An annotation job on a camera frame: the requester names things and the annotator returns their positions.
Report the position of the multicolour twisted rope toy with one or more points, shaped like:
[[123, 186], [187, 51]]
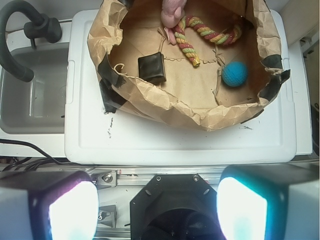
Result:
[[225, 38]]

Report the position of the black curved faucet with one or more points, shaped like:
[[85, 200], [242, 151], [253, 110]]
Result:
[[39, 26]]

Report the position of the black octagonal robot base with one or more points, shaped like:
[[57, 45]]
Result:
[[175, 207]]

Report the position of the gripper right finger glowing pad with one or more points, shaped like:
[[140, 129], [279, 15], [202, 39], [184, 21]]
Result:
[[279, 201]]

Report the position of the pink plush toy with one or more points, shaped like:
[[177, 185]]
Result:
[[171, 13]]

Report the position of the aluminium frame rail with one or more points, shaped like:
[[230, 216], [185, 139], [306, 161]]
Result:
[[113, 176]]

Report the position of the white plastic tray lid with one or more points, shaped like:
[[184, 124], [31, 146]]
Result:
[[93, 136]]

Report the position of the crumpled brown paper bag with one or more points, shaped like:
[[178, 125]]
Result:
[[192, 97]]

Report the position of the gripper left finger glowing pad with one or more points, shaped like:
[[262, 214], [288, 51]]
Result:
[[48, 205]]

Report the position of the small black box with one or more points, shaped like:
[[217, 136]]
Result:
[[151, 68]]

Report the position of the grey sink basin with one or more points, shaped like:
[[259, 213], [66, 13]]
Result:
[[38, 106]]

